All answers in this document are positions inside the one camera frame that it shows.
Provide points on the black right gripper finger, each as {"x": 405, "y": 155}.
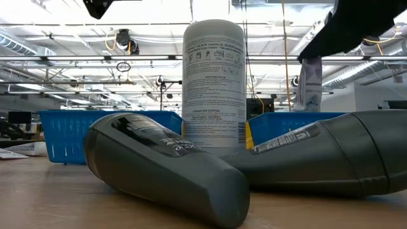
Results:
{"x": 340, "y": 28}

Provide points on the white flat package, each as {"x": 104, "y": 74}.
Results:
{"x": 28, "y": 149}
{"x": 11, "y": 155}

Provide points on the blue plastic slotted basket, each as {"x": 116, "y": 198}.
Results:
{"x": 273, "y": 127}
{"x": 70, "y": 136}

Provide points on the gray body wash bottle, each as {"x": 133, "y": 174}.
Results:
{"x": 165, "y": 178}
{"x": 318, "y": 165}

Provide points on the dark cluttered background desk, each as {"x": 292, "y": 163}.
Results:
{"x": 19, "y": 127}

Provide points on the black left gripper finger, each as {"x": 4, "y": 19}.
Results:
{"x": 98, "y": 8}

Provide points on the silver ceiling air duct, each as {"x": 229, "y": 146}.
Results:
{"x": 365, "y": 68}
{"x": 19, "y": 46}

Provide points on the black background monitor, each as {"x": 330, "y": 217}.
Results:
{"x": 259, "y": 108}

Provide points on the white wipes canister yellow label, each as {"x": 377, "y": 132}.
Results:
{"x": 213, "y": 79}

